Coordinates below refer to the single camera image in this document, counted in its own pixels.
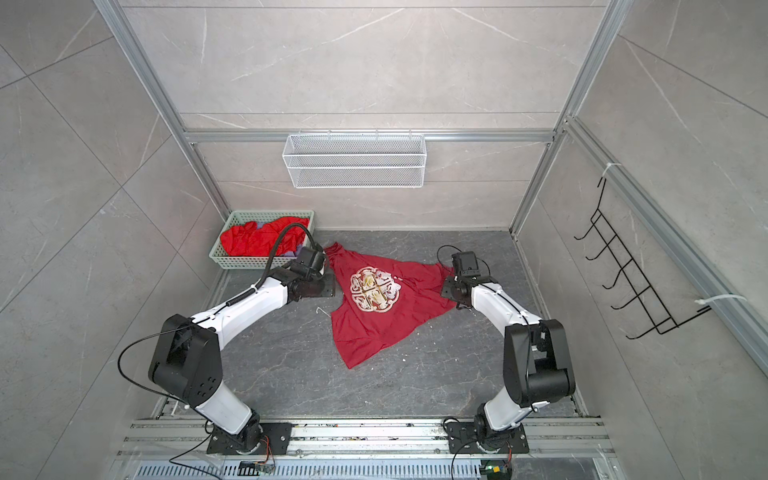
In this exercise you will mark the light green perforated plastic basket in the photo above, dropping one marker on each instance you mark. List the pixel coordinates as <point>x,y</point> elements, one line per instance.
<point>240,217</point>

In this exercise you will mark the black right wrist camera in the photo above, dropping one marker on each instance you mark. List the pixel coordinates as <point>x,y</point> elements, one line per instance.
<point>465,264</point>

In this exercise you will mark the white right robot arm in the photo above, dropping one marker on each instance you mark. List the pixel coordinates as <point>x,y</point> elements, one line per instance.
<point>536,368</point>

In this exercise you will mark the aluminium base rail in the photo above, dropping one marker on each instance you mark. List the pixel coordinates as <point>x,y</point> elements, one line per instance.
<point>416,448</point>

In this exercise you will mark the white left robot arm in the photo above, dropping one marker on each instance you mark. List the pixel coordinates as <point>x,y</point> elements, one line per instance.
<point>187,361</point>

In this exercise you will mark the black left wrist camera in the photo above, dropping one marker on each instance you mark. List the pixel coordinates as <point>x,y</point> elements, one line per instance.
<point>310,262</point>

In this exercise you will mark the dark red printed t-shirt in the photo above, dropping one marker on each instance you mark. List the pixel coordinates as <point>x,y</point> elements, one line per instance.
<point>384,301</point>

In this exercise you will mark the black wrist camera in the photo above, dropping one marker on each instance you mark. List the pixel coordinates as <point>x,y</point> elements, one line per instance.
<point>465,264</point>
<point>310,262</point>

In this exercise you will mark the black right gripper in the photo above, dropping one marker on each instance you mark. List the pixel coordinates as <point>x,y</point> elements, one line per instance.
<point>448,286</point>

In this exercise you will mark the white wire mesh wall basket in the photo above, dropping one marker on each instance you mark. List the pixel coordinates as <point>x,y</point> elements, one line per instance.
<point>346,160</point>

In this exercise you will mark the bright red t-shirt in basket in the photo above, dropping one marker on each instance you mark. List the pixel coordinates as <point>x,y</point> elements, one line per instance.
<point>233,239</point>

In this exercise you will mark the black wire wall hook rack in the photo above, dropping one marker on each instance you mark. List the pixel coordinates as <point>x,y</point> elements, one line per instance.
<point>630,273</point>

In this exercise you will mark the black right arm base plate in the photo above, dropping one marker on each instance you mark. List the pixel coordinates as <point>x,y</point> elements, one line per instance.
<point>469,437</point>

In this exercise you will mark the green circuit board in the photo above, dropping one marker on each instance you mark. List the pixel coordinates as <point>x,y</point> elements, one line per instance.
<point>495,470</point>

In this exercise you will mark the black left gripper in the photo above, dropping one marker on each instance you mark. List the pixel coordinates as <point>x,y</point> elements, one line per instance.
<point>330,280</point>

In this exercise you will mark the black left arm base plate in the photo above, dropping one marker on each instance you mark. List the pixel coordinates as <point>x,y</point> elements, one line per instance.
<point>256,439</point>

